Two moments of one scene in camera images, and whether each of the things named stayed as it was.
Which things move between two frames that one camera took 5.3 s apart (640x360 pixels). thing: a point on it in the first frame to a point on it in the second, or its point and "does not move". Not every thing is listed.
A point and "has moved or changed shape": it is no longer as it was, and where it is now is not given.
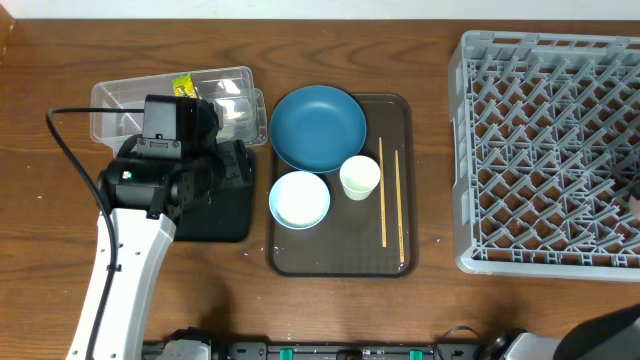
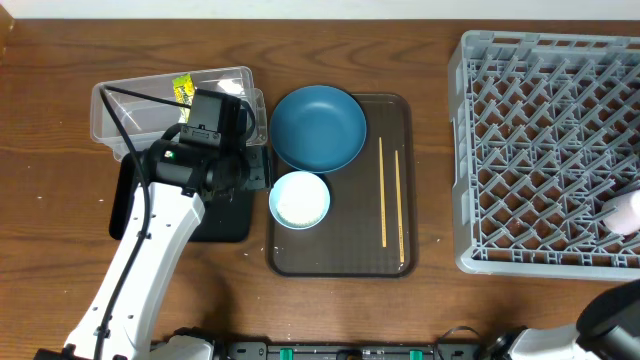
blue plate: x=316 y=129 does not move
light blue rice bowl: x=299 y=200 does not move
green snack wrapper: x=183 y=86 does not move
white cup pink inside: x=634 y=205 has moved or changed shape
